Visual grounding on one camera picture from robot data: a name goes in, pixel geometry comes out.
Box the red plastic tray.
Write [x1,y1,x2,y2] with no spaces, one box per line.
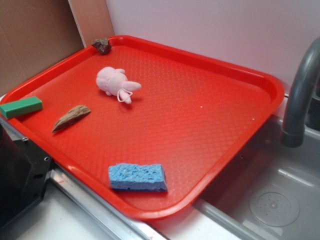
[1,36,285,221]

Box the dark brown rock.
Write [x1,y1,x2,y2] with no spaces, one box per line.
[91,37,112,55]

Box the brown wood piece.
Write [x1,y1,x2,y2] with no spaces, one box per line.
[51,105,91,133]

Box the grey toy faucet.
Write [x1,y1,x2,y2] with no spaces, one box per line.
[280,38,320,148]

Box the pink plush bunny toy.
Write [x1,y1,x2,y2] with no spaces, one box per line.
[96,66,142,104]

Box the blue sponge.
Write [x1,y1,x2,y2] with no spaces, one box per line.
[108,163,168,192]

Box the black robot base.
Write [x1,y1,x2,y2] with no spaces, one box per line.
[0,126,53,230]

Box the green rectangular block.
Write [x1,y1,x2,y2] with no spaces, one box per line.
[0,96,43,119]

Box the brown cardboard panel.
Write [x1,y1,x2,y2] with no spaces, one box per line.
[0,0,84,95]

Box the grey plastic sink basin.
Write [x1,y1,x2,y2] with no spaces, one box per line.
[194,117,320,240]

